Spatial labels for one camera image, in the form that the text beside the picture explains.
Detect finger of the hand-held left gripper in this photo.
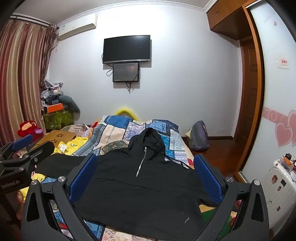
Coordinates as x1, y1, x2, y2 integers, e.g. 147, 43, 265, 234
0, 134, 34, 161
22, 141, 55, 171

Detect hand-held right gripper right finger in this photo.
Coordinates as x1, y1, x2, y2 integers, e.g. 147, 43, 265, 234
192, 153, 271, 241

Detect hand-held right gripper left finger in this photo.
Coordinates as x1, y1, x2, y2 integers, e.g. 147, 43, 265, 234
21, 153, 98, 241

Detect black zip hoodie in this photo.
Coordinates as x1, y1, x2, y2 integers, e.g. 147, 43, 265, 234
35, 128, 219, 241

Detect pile of grey clothes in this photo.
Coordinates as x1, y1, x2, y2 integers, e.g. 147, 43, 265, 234
40, 79, 64, 107

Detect red plush toy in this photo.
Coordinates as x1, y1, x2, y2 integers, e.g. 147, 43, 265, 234
17, 120, 44, 142

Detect brown cardboard box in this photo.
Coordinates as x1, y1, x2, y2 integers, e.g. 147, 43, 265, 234
30, 130, 77, 151

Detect green patterned box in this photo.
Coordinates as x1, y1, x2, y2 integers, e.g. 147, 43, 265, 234
43, 110, 75, 130

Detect yellow plush blanket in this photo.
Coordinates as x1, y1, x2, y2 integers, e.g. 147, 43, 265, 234
20, 137, 90, 197

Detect striped brown cloth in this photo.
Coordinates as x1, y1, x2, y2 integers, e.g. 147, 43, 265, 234
61, 124, 93, 138

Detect orange box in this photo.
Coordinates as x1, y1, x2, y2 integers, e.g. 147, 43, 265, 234
44, 103, 64, 114

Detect grey backpack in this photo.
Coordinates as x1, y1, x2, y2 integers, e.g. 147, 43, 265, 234
188, 120, 210, 151

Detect blue patchwork blanket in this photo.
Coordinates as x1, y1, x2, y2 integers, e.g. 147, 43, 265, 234
46, 115, 241, 241

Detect striped brown curtain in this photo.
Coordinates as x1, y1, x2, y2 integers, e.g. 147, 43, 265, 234
0, 19, 57, 149

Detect white suitcase with stickers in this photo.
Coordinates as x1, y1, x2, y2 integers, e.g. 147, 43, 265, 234
261, 158, 296, 232

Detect white sliding wardrobe door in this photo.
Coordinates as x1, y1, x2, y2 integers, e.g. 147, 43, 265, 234
240, 2, 296, 186

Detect white air conditioner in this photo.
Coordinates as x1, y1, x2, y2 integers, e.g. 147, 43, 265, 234
57, 13, 98, 40

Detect wooden overhead cabinet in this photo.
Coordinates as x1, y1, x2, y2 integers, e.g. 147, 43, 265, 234
206, 0, 253, 41

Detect yellow foam ring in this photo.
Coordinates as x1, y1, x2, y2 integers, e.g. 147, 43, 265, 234
115, 107, 139, 121

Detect small wall-mounted monitor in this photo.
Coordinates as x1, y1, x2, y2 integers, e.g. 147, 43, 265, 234
112, 62, 140, 83

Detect wall-mounted black television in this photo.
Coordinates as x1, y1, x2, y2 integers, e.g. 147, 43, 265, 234
103, 35, 152, 64

